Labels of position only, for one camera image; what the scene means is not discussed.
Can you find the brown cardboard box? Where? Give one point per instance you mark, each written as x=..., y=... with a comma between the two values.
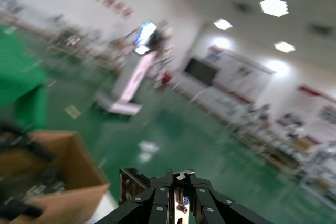
x=78, y=163

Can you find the black wall screen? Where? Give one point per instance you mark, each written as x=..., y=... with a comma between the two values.
x=200, y=72

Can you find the hexagonal white ceiling light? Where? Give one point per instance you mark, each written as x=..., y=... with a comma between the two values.
x=274, y=7
x=284, y=47
x=222, y=24

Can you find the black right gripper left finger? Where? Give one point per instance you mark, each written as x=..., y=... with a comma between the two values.
x=155, y=203

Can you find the white red-trimmed notice board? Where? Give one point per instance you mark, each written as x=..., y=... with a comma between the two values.
x=241, y=74
x=317, y=108

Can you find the graphics card with metal bracket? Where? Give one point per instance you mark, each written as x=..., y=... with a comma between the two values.
x=131, y=182

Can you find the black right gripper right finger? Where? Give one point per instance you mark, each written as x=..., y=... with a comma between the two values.
x=210, y=205

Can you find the shiny antistatic bag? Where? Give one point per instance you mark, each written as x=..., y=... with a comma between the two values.
x=39, y=187

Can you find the white floor kiosk stand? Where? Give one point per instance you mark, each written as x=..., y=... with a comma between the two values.
x=131, y=85

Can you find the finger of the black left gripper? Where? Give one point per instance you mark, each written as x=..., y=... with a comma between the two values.
x=34, y=145
x=18, y=209

